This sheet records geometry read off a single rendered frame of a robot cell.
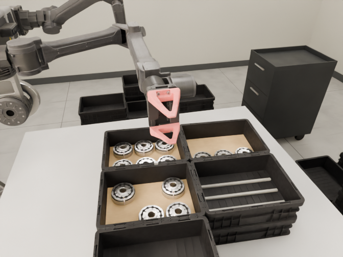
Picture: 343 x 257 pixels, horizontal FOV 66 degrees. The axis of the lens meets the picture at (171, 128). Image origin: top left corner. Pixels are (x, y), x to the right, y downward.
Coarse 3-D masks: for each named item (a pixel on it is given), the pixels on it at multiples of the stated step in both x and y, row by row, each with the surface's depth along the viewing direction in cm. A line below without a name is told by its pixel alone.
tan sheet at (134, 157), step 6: (174, 144) 147; (174, 150) 143; (114, 156) 139; (132, 156) 139; (138, 156) 139; (150, 156) 139; (156, 156) 139; (174, 156) 139; (114, 162) 136; (132, 162) 136
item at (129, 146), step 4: (116, 144) 142; (120, 144) 142; (128, 144) 143; (116, 148) 139; (128, 148) 139; (132, 148) 140; (116, 152) 137; (120, 152) 137; (124, 152) 137; (128, 152) 137
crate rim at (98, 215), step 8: (120, 168) 118; (128, 168) 118; (136, 168) 118; (144, 168) 118; (192, 176) 115; (200, 200) 103; (200, 208) 100; (96, 216) 97; (176, 216) 97; (184, 216) 97; (192, 216) 97; (96, 224) 94; (112, 224) 94; (120, 224) 94; (128, 224) 94
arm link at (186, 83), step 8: (144, 64) 69; (152, 64) 69; (144, 72) 67; (152, 72) 67; (168, 72) 68; (176, 80) 64; (184, 80) 65; (192, 80) 65; (184, 88) 64; (192, 88) 65; (184, 96) 66; (192, 96) 67
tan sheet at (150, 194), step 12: (108, 192) 119; (144, 192) 119; (156, 192) 119; (108, 204) 114; (132, 204) 114; (144, 204) 114; (156, 204) 114; (168, 204) 114; (192, 204) 114; (108, 216) 109; (120, 216) 109; (132, 216) 109
